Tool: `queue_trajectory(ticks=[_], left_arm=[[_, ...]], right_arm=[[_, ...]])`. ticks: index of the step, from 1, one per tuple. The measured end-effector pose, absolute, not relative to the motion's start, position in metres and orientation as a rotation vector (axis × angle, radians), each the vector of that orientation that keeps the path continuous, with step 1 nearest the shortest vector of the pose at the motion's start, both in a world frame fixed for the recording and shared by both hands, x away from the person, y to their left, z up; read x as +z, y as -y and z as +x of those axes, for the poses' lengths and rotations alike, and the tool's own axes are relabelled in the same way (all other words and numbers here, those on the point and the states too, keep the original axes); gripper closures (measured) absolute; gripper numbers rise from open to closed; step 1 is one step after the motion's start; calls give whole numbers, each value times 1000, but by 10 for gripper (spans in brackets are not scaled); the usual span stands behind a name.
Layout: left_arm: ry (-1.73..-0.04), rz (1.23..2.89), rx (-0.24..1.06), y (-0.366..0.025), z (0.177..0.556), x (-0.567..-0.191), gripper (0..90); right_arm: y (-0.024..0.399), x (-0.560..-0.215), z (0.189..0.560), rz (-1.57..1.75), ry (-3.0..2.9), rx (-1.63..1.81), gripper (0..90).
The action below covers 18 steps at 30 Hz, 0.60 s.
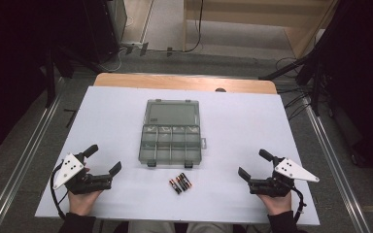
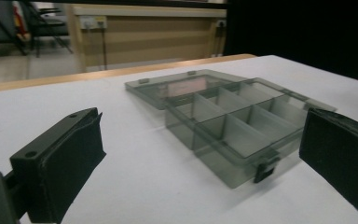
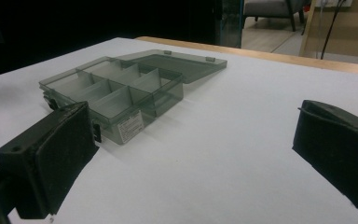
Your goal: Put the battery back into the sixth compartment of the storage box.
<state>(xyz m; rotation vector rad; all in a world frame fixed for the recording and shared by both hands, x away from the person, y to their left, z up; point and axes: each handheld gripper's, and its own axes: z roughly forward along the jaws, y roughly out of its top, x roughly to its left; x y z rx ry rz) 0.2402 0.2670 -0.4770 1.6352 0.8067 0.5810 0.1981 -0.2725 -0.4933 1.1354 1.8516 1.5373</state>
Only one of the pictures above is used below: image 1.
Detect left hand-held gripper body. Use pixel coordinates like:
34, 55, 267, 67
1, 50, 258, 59
52, 152, 114, 195

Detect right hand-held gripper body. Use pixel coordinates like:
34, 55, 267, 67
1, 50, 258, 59
248, 156, 321, 198

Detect person's right hand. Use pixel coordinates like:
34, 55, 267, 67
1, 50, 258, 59
257, 191, 293, 216

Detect person's left hand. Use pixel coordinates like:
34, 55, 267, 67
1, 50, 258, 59
67, 189, 104, 216

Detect black and orange battery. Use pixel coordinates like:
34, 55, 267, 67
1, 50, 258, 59
168, 179, 183, 195
180, 172, 193, 189
177, 174, 189, 191
174, 176, 187, 192

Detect clear plastic compartment box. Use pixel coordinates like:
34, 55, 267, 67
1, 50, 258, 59
138, 98, 208, 169

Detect black metal stand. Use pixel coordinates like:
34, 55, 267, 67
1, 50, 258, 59
257, 0, 354, 117
40, 45, 105, 110

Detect wooden table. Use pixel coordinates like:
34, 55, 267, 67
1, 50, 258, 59
92, 72, 278, 95

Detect black curtain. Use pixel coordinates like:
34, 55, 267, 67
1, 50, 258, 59
317, 0, 373, 179
0, 0, 88, 161

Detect black cabinet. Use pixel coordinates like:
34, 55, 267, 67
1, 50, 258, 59
81, 0, 128, 64

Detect light wooden shelf unit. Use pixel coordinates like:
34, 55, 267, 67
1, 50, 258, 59
182, 0, 342, 60

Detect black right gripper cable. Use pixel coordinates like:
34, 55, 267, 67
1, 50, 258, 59
290, 186, 308, 224

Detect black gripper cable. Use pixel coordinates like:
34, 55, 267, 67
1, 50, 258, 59
50, 161, 70, 221
290, 186, 308, 224

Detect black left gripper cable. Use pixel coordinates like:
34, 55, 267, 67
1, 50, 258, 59
50, 161, 70, 221

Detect aluminium floor rail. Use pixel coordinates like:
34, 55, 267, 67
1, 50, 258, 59
302, 96, 372, 233
0, 91, 63, 233

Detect bundle of black floor cables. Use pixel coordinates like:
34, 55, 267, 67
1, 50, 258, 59
274, 56, 315, 122

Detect white floor cable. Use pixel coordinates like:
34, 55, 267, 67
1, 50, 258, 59
97, 45, 134, 74

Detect black hanging cable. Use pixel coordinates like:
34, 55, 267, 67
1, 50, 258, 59
171, 0, 206, 53

